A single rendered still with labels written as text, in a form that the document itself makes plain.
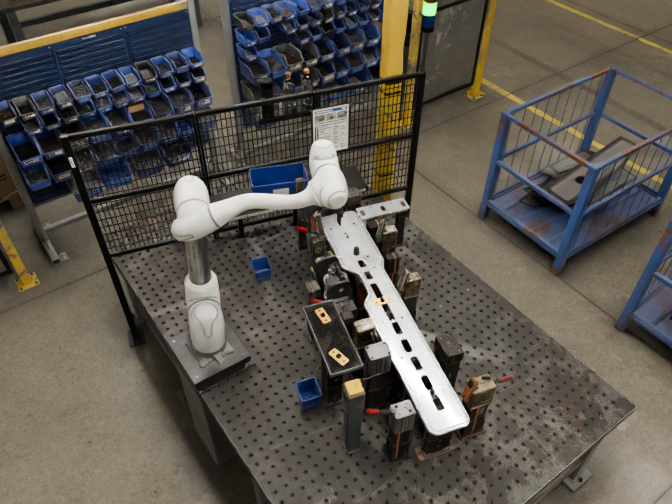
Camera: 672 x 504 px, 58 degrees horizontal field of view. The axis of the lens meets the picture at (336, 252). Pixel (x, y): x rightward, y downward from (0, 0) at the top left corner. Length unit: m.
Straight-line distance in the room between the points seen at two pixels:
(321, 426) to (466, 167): 3.20
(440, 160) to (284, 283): 2.53
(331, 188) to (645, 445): 2.54
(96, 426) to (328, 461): 1.61
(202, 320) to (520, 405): 1.51
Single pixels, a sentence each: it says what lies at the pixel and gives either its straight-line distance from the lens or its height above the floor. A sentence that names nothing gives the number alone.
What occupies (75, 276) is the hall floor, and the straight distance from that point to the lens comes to 4.72.
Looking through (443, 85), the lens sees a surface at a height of 0.26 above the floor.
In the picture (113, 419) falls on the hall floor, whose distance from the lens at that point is 3.88.
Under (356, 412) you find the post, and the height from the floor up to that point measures 1.02.
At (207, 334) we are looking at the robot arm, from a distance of 2.82.
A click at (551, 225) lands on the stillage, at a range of 4.79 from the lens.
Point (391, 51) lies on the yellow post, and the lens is 3.38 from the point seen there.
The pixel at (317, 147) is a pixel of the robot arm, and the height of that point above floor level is 1.87.
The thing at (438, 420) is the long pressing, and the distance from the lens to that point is 2.55.
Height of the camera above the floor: 3.18
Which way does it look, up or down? 45 degrees down
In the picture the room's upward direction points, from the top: straight up
